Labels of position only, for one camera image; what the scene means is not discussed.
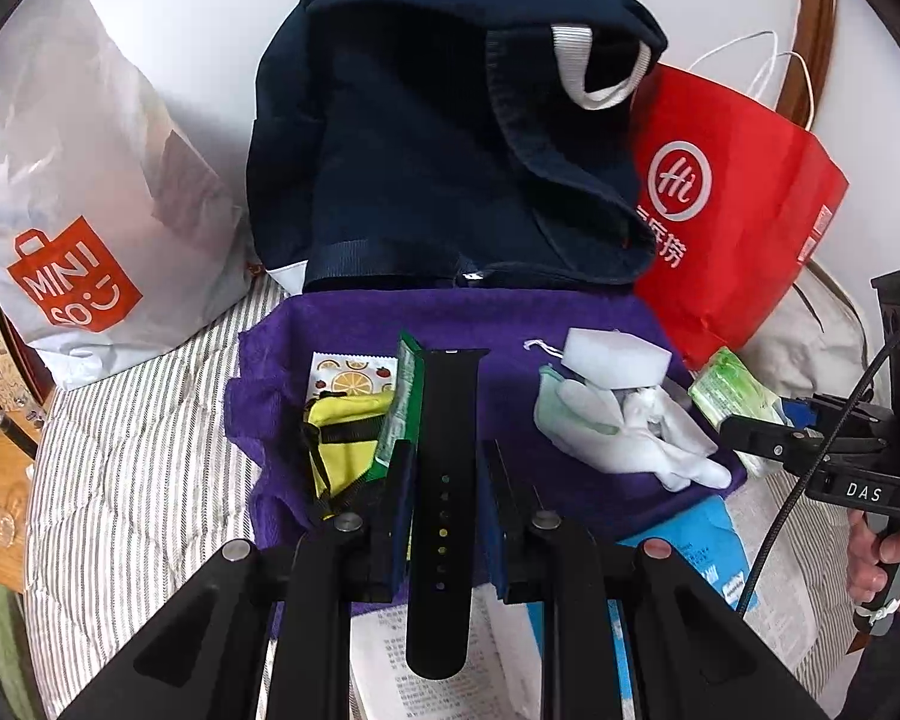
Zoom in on green snack sachet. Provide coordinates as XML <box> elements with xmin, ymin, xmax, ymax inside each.
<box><xmin>367</xmin><ymin>332</ymin><xmax>425</xmax><ymax>481</ymax></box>

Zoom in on black watch strap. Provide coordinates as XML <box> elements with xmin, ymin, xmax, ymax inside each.
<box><xmin>404</xmin><ymin>346</ymin><xmax>491</xmax><ymax>685</ymax></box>

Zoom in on green wet wipes pack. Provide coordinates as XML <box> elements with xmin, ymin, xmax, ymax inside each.
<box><xmin>689</xmin><ymin>346</ymin><xmax>790</xmax><ymax>431</ymax></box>

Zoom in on white cotton gloves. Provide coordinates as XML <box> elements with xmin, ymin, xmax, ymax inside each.
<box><xmin>533</xmin><ymin>366</ymin><xmax>731</xmax><ymax>493</ymax></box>

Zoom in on white foam sponge block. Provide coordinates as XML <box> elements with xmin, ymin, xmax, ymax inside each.
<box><xmin>560</xmin><ymin>327</ymin><xmax>671</xmax><ymax>390</ymax></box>

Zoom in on person's right hand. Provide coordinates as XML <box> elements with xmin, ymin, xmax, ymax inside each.
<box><xmin>847</xmin><ymin>511</ymin><xmax>900</xmax><ymax>611</ymax></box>

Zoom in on yellow mesh pouch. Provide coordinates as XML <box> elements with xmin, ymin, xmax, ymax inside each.
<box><xmin>301</xmin><ymin>390</ymin><xmax>393</xmax><ymax>523</ymax></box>

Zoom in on printed newspaper sheet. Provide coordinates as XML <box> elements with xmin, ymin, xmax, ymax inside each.
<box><xmin>347</xmin><ymin>463</ymin><xmax>820</xmax><ymax>720</ymax></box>

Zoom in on beige nylon waist bag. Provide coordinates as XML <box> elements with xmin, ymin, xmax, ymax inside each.
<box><xmin>736</xmin><ymin>262</ymin><xmax>871</xmax><ymax>398</ymax></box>

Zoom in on fruit print sachet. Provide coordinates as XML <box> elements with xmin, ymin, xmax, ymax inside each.
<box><xmin>307</xmin><ymin>353</ymin><xmax>398</xmax><ymax>400</ymax></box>

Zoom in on purple terry towel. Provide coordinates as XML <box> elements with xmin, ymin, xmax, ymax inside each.
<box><xmin>224</xmin><ymin>288</ymin><xmax>707</xmax><ymax>548</ymax></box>

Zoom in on blue tissue pack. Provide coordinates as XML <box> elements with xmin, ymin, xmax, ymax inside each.
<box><xmin>530</xmin><ymin>511</ymin><xmax>758</xmax><ymax>718</ymax></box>

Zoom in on clear zip bag white part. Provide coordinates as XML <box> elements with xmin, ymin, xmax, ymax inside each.
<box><xmin>521</xmin><ymin>338</ymin><xmax>564</xmax><ymax>361</ymax></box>

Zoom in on striped quilted cushion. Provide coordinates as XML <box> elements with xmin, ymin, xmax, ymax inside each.
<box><xmin>23</xmin><ymin>277</ymin><xmax>855</xmax><ymax>718</ymax></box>

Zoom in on red paper shopping bag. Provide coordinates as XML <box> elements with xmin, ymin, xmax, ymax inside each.
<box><xmin>631</xmin><ymin>65</ymin><xmax>848</xmax><ymax>371</ymax></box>

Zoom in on navy blue canvas tote bag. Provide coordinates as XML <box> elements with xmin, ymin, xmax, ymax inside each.
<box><xmin>247</xmin><ymin>0</ymin><xmax>668</xmax><ymax>291</ymax></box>

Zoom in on wooden furniture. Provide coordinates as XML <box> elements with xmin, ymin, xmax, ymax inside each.
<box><xmin>0</xmin><ymin>305</ymin><xmax>55</xmax><ymax>593</ymax></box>

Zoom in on white Miniso plastic bag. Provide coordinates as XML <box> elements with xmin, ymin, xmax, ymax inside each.
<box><xmin>0</xmin><ymin>0</ymin><xmax>257</xmax><ymax>392</ymax></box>

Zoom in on wooden chair back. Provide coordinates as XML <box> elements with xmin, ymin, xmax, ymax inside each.
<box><xmin>775</xmin><ymin>0</ymin><xmax>837</xmax><ymax>124</ymax></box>

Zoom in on black cable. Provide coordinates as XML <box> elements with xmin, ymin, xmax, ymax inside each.
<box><xmin>733</xmin><ymin>317</ymin><xmax>900</xmax><ymax>620</ymax></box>

